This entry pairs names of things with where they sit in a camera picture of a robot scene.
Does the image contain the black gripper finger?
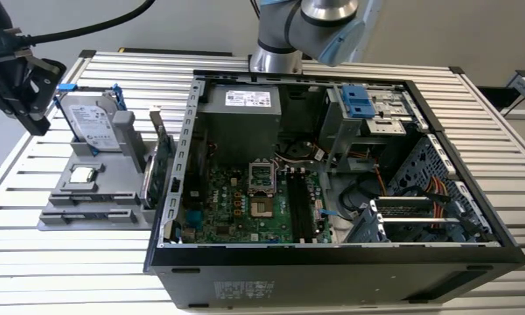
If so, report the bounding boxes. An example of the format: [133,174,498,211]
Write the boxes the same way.
[0,77,34,135]
[18,58,66,136]

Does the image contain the black RAM slot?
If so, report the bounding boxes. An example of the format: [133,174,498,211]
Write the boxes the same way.
[297,167,313,243]
[302,167,318,243]
[286,167,302,243]
[292,167,306,243]

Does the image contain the hard disk in blue carrier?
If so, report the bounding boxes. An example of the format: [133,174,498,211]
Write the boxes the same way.
[52,83,129,156]

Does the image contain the silver CPU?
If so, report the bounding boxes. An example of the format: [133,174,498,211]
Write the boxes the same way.
[68,166,100,183]

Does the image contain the grey parts rack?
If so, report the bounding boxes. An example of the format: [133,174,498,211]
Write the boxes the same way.
[37,110,176,232]

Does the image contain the green graphics card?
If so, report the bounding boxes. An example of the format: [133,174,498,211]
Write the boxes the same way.
[141,104,176,211]

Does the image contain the grey power supply unit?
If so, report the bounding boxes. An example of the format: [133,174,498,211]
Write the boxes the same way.
[198,83,284,165]

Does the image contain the metal socket cover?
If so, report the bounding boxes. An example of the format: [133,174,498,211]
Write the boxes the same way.
[248,157,277,195]

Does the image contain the CPU socket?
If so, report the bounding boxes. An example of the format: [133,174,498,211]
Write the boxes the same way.
[249,196,276,219]

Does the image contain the green motherboard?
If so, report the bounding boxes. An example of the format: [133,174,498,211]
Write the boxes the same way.
[181,160,336,245]

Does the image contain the blue drive latch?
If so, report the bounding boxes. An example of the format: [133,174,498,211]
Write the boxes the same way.
[340,84,376,118]

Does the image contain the metal drive cage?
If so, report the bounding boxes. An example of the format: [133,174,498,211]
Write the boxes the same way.
[318,83,429,173]

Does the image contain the black open PC case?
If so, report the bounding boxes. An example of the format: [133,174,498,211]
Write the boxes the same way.
[142,68,525,309]

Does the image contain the metal disk bay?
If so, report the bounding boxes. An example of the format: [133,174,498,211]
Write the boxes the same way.
[344,195,468,244]

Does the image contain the aluminium side table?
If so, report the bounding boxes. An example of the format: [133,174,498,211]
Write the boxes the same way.
[501,69,525,119]

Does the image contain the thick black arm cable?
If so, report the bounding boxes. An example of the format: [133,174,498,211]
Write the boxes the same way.
[0,0,157,63]

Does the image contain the pale yellow wire bundle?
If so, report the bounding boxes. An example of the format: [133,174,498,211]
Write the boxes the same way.
[274,139,329,165]

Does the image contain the thick black data cable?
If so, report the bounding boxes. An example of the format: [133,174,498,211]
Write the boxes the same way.
[338,178,378,219]

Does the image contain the orange power wire bundle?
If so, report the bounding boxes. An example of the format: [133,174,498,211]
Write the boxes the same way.
[348,149,386,198]

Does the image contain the orange red yellow wires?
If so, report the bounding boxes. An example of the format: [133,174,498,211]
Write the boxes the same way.
[422,175,452,227]

